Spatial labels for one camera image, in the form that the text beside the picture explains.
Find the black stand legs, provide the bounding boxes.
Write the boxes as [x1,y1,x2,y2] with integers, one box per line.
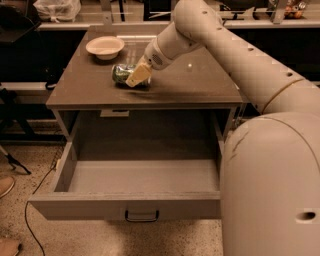
[0,88,64,176]

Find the black floor cable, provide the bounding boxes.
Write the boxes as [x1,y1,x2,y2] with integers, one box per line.
[23,166,58,256]

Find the brown shoe upper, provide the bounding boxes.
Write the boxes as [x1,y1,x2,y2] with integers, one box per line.
[0,176,15,198]

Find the brown shoe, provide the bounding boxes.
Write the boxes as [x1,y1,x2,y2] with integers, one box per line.
[0,176,15,198]
[0,238,21,256]

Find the white bowl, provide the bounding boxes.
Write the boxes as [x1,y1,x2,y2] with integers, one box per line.
[86,36,125,60]

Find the white plastic bag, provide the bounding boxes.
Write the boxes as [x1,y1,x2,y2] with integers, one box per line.
[34,0,81,23]

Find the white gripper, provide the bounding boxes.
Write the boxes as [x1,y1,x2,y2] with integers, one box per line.
[126,37,173,87]

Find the green soda can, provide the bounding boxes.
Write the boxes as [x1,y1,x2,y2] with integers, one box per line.
[112,64,151,86]

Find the open grey top drawer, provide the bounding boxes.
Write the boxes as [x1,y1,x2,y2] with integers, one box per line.
[29,129,224,221]

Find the grey drawer cabinet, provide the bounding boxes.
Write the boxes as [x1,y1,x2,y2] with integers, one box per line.
[45,23,244,162]

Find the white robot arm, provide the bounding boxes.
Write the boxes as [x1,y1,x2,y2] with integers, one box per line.
[127,0,320,256]

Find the fruit basket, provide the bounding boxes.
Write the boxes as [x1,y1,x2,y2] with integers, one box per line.
[284,0,307,19]

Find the black drawer handle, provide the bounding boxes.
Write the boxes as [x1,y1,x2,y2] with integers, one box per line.
[124,210,160,223]

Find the brown shoe lower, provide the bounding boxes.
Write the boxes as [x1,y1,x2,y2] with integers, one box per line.
[0,238,21,256]

